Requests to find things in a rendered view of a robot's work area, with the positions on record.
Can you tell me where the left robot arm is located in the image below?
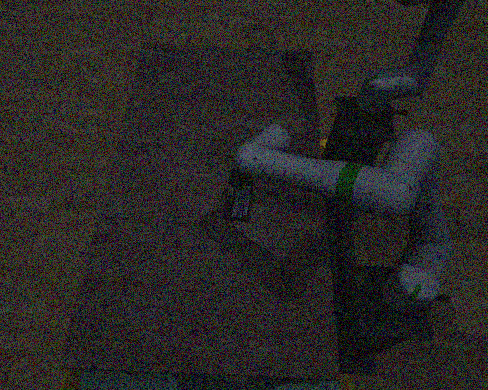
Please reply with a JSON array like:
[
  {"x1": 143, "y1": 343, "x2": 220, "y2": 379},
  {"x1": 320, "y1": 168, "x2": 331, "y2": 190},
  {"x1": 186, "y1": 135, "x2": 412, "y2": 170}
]
[{"x1": 234, "y1": 124, "x2": 453, "y2": 322}]

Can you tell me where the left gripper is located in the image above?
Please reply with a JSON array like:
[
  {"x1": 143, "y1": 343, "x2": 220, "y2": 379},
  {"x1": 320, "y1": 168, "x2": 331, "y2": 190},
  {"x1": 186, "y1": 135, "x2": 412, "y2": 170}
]
[{"x1": 231, "y1": 168, "x2": 253, "y2": 190}]

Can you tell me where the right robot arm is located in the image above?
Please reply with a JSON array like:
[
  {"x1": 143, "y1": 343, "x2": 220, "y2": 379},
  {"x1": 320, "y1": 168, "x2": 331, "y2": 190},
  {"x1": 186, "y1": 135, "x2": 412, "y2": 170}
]
[{"x1": 350, "y1": 0, "x2": 465, "y2": 129}]

